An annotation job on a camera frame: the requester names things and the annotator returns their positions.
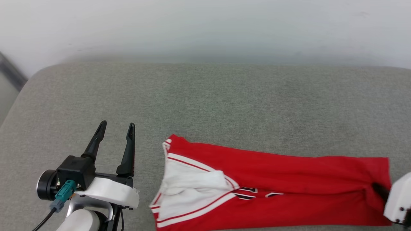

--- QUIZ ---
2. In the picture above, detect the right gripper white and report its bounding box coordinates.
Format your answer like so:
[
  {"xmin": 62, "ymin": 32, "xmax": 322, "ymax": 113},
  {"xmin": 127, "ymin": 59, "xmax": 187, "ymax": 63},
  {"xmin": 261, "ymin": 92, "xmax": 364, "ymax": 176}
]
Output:
[{"xmin": 372, "ymin": 172, "xmax": 411, "ymax": 225}]

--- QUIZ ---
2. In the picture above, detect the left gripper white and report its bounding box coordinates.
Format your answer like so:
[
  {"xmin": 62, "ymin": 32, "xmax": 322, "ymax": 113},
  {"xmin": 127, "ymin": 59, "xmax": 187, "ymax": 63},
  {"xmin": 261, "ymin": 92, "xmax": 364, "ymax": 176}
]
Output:
[{"xmin": 75, "ymin": 120, "xmax": 140, "ymax": 210}]

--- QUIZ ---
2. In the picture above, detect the red and white basketball jersey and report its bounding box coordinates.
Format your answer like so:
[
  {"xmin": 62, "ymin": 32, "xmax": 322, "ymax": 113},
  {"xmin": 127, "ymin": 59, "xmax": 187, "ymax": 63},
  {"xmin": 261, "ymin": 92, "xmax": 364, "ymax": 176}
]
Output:
[{"xmin": 149, "ymin": 134, "xmax": 393, "ymax": 231}]

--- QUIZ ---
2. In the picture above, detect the dark grey skirting strip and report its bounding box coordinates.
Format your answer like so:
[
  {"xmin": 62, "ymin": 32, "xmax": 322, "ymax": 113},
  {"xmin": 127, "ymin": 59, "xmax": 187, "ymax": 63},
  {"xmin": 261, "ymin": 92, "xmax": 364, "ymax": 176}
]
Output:
[{"xmin": 0, "ymin": 52, "xmax": 28, "ymax": 92}]

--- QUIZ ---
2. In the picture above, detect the teal camera cable connector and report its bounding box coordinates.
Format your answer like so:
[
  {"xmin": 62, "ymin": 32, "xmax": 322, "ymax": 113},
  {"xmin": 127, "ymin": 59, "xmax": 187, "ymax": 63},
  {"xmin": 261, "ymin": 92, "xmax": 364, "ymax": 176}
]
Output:
[{"xmin": 49, "ymin": 180, "xmax": 77, "ymax": 213}]

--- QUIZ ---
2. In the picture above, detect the black camera cable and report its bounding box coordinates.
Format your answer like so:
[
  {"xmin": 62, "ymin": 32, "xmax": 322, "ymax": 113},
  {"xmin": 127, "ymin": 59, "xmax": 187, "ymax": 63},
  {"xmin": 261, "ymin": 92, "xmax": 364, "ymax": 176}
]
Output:
[{"xmin": 31, "ymin": 209, "xmax": 56, "ymax": 231}]

